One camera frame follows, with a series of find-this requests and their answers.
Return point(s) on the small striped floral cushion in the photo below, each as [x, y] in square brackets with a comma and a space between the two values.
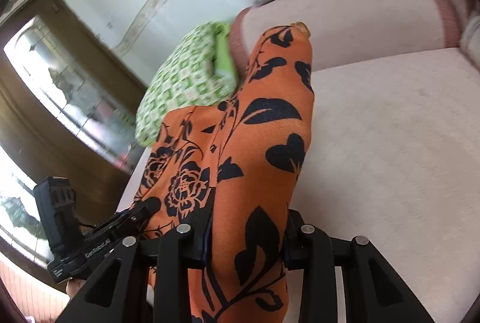
[470, 38]

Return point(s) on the orange floral blouse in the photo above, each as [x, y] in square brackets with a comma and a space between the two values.
[262, 143]

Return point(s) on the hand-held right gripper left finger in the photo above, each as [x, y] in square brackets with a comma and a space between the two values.
[202, 233]

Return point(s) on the pink padded bolster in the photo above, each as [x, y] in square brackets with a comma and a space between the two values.
[356, 23]

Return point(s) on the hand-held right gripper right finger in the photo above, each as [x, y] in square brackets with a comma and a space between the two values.
[294, 236]

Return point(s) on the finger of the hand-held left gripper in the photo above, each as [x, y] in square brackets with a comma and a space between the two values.
[142, 212]

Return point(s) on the green checkered folded blanket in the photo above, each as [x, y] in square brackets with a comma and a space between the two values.
[183, 83]

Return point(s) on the wooden door with glass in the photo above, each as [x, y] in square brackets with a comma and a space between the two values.
[56, 90]

